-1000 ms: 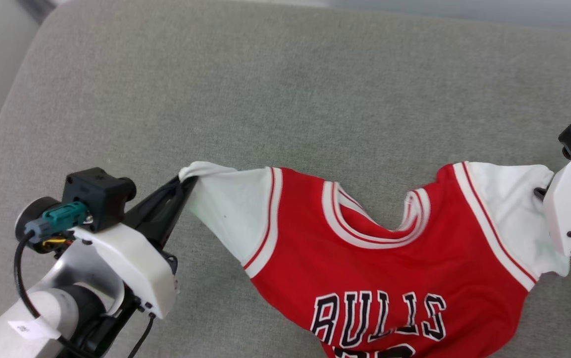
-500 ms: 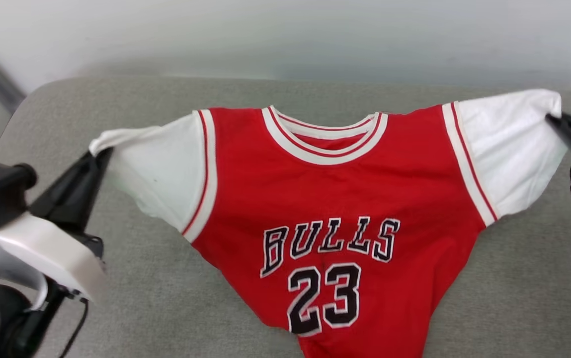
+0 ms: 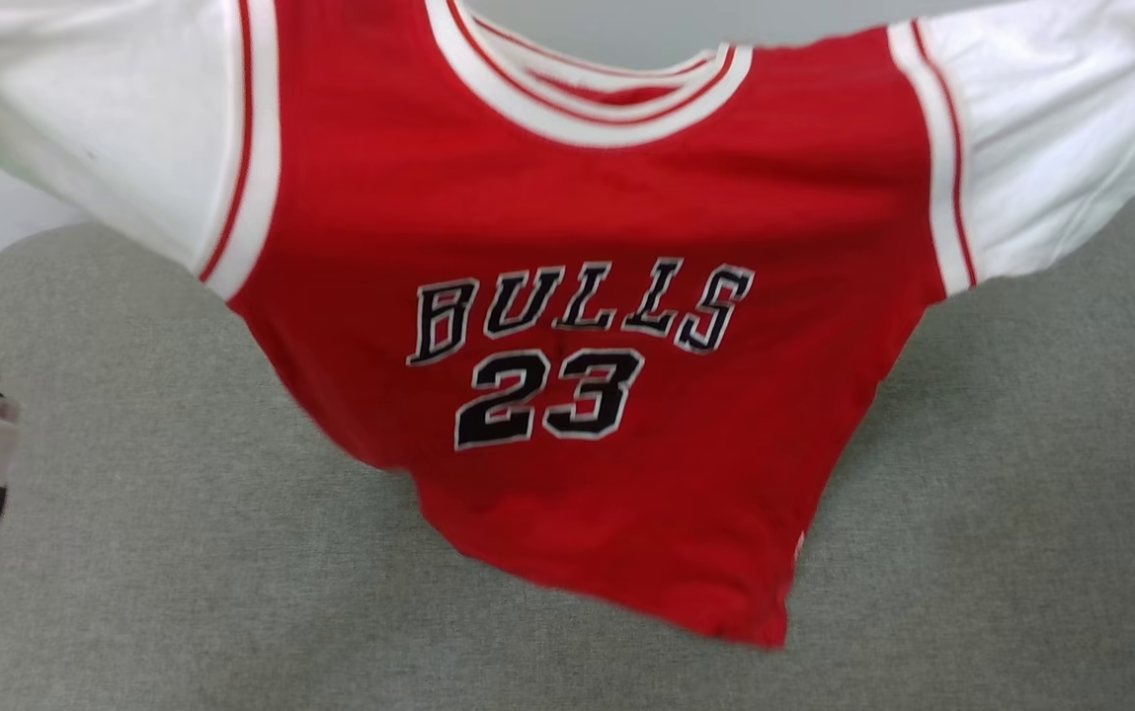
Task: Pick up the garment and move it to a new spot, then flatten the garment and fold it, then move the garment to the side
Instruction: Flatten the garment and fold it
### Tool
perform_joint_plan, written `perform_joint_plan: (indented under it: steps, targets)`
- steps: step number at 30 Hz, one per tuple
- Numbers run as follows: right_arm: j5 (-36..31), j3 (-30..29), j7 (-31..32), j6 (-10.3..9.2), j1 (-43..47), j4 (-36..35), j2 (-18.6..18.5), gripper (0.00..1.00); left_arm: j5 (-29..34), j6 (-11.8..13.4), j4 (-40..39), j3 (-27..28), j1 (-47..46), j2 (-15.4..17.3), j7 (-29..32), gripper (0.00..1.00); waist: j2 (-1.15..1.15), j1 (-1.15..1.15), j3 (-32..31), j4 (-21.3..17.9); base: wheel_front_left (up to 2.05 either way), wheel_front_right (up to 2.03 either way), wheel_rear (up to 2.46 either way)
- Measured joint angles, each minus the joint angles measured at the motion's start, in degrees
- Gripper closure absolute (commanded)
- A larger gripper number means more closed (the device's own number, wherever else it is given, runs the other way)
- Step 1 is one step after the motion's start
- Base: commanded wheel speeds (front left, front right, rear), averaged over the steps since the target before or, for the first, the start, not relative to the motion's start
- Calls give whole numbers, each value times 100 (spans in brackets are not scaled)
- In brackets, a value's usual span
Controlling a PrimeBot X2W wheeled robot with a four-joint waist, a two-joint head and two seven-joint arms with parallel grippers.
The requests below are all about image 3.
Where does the red Bulls 23 jersey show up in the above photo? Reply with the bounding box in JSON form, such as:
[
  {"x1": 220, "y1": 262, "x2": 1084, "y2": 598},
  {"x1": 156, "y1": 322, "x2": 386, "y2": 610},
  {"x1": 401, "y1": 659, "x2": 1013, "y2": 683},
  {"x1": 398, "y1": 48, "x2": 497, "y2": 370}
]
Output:
[{"x1": 0, "y1": 0, "x2": 1135, "y2": 651}]

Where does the grey fabric sofa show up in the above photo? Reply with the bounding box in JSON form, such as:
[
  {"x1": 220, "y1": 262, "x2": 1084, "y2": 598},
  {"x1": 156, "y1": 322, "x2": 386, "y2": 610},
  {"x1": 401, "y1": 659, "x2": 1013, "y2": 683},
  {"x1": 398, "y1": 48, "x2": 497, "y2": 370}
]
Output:
[{"x1": 0, "y1": 193, "x2": 1135, "y2": 711}]

